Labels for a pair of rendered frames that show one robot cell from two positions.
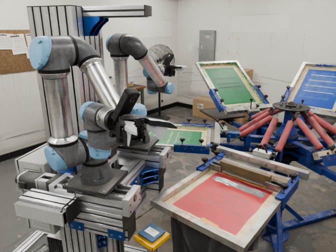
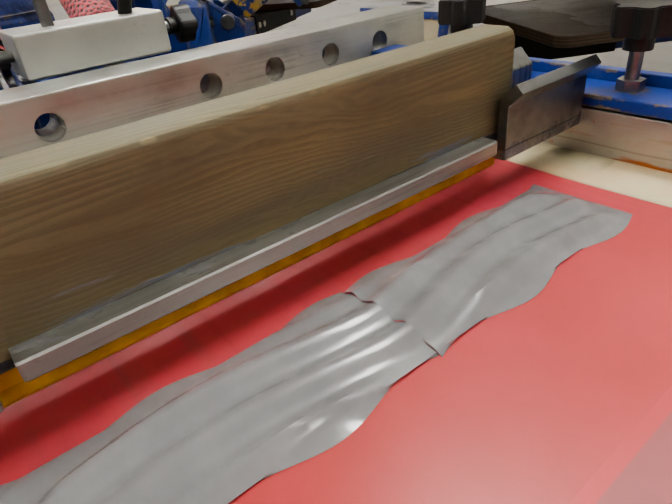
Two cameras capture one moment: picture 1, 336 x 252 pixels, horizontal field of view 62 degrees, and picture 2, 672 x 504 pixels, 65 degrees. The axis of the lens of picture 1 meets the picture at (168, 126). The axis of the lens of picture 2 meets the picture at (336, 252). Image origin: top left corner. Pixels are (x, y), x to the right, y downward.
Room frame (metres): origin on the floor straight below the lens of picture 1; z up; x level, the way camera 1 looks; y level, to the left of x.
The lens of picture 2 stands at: (1.58, -0.26, 1.12)
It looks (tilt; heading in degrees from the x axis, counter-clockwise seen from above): 32 degrees down; 284
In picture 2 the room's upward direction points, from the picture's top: 6 degrees counter-clockwise
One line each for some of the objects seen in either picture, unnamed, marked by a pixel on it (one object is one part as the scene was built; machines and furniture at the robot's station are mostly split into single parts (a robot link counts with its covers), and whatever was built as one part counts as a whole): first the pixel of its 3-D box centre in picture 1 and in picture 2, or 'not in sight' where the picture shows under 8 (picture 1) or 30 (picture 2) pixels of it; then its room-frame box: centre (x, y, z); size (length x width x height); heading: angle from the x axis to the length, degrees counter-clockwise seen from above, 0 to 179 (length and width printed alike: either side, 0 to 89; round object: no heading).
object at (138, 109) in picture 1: (136, 115); not in sight; (1.66, 0.19, 1.42); 0.13 x 0.12 x 0.14; 48
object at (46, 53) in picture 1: (59, 106); not in sight; (1.09, 0.43, 1.63); 0.15 x 0.12 x 0.55; 136
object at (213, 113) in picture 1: (241, 126); not in sight; (2.95, -0.82, 0.91); 1.34 x 0.40 x 0.08; 20
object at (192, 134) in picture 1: (184, 128); not in sight; (2.47, -0.16, 1.05); 1.08 x 0.61 x 0.23; 80
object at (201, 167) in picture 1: (210, 165); not in sight; (1.87, -0.31, 0.97); 0.30 x 0.05 x 0.07; 140
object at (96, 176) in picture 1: (95, 168); not in sight; (1.18, 0.34, 1.31); 0.15 x 0.15 x 0.10
